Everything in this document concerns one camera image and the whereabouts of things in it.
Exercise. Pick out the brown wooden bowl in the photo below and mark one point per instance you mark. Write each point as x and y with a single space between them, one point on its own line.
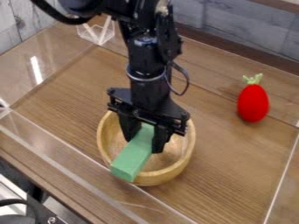
163 166

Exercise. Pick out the clear acrylic tray wall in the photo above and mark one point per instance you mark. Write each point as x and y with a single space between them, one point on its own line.
242 177

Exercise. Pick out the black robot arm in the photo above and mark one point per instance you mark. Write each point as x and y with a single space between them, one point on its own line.
154 44

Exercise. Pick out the red plush strawberry toy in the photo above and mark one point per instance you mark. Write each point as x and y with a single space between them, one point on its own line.
253 100

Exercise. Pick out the black metal bracket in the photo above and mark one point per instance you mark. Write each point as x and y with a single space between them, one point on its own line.
38 211

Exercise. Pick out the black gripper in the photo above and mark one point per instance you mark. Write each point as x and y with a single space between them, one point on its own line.
146 103

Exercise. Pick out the green rectangular stick block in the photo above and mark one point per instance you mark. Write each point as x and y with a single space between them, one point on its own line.
134 155

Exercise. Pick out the clear acrylic corner bracket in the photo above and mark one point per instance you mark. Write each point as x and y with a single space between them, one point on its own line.
96 34

